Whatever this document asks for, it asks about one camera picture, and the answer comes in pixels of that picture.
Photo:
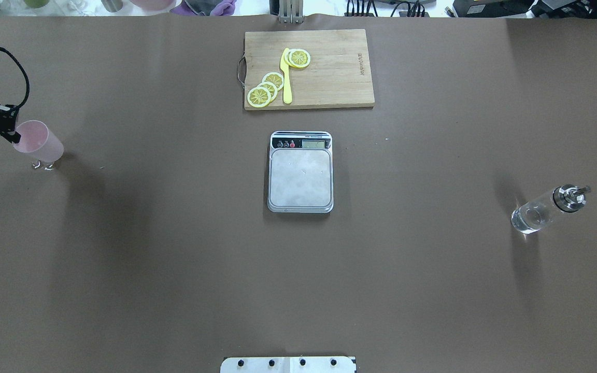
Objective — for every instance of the lemon slice middle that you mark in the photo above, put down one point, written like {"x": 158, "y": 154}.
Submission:
{"x": 271, "y": 88}

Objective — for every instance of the yellow plastic knife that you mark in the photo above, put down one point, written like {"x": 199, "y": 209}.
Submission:
{"x": 285, "y": 68}

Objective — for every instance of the lemon slice near knife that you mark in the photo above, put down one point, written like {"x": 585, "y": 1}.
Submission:
{"x": 274, "y": 77}

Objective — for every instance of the white camera pole base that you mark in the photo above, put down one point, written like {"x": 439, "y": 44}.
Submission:
{"x": 290, "y": 364}

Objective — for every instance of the wooden cutting board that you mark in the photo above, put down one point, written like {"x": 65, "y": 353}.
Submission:
{"x": 339, "y": 74}

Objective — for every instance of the glass sauce bottle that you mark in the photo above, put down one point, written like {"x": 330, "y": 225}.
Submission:
{"x": 550, "y": 207}

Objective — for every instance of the pink plastic cup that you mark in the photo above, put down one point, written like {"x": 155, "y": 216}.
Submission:
{"x": 38, "y": 142}

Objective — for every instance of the small metal debris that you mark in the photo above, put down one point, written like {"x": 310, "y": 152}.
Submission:
{"x": 38, "y": 164}

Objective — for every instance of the pink bowl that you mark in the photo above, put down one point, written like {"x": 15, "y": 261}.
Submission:
{"x": 153, "y": 5}

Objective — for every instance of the purple cloth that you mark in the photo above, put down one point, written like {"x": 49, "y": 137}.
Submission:
{"x": 205, "y": 8}

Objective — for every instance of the aluminium frame post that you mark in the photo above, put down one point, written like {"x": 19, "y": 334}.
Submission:
{"x": 290, "y": 12}

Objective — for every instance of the silver kitchen scale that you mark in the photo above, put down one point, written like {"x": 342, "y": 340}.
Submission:
{"x": 300, "y": 172}

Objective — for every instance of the lemon slice by blade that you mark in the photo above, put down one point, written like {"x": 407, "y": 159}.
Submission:
{"x": 298, "y": 58}

